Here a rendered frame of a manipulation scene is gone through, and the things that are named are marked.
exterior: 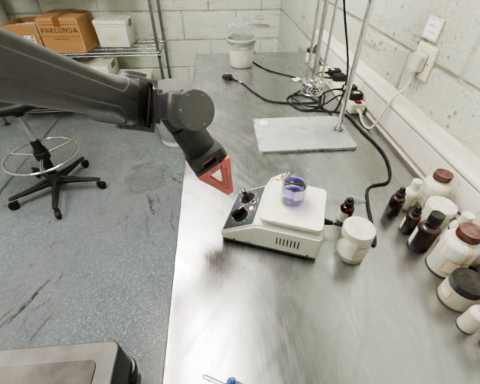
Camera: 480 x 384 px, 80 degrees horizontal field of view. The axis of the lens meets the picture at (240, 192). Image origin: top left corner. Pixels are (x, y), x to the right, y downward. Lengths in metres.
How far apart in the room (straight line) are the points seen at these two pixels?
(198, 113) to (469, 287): 0.51
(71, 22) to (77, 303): 1.91
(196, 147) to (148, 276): 1.09
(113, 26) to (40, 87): 2.39
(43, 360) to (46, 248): 0.88
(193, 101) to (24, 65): 0.22
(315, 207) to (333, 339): 0.23
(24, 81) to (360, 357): 0.53
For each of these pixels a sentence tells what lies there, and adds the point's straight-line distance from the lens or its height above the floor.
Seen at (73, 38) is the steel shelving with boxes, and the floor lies 0.66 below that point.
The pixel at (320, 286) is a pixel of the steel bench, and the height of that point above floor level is 0.75.
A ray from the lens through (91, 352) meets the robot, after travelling 1.02.
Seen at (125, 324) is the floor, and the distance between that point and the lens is 1.43.
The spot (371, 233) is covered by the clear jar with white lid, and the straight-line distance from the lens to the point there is 0.58.
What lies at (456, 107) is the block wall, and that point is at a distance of 0.89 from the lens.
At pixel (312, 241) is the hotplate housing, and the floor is 0.81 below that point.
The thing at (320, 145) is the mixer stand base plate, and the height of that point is 0.76.
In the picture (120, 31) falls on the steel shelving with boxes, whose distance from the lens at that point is 2.66.
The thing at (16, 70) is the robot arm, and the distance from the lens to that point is 0.26.
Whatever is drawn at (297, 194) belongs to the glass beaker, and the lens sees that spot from 0.54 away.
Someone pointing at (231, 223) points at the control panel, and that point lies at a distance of 0.60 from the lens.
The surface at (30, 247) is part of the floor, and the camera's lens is 1.90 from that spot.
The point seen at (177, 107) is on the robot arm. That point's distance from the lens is 0.41.
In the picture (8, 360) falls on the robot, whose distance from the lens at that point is 1.12.
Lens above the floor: 1.24
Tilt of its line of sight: 42 degrees down
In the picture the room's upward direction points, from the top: straight up
